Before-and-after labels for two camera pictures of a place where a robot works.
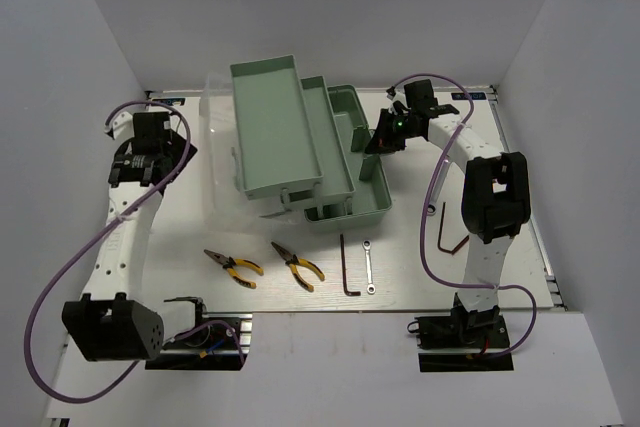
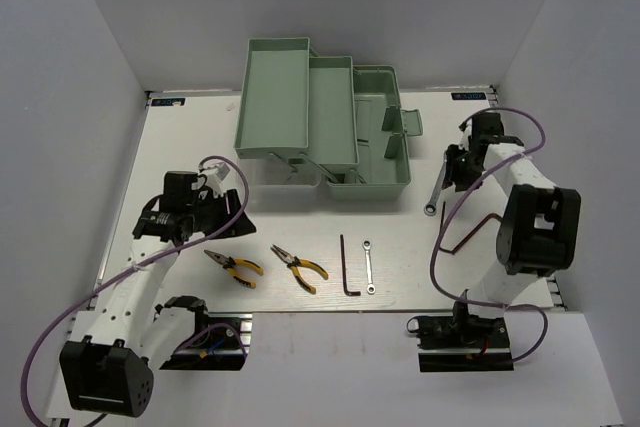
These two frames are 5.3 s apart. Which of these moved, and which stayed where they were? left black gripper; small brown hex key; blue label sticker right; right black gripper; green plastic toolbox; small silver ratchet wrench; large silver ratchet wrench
Moved: green plastic toolbox; left black gripper; right black gripper
Stayed: large silver ratchet wrench; blue label sticker right; small brown hex key; small silver ratchet wrench
